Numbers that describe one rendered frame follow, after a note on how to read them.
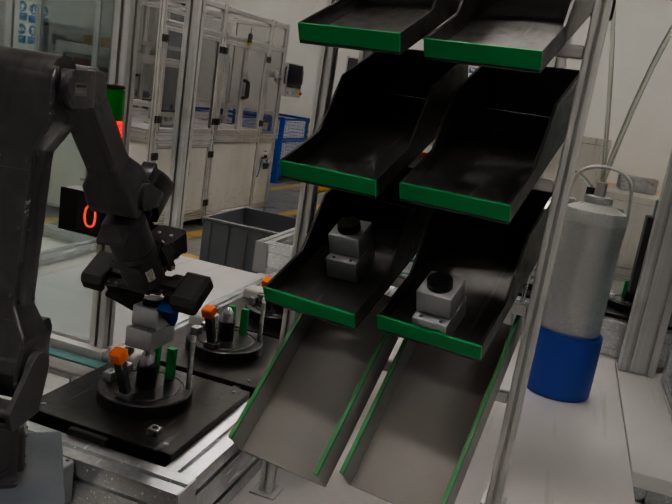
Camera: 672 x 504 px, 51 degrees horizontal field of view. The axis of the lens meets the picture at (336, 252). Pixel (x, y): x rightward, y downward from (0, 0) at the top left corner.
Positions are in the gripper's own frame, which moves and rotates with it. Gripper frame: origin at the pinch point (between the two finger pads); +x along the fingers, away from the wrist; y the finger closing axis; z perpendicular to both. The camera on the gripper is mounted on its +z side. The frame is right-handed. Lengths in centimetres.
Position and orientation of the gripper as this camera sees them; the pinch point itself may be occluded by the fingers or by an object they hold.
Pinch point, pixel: (155, 305)
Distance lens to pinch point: 107.9
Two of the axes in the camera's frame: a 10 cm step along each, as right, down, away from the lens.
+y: -9.4, -2.1, 2.9
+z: 3.5, -6.8, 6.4
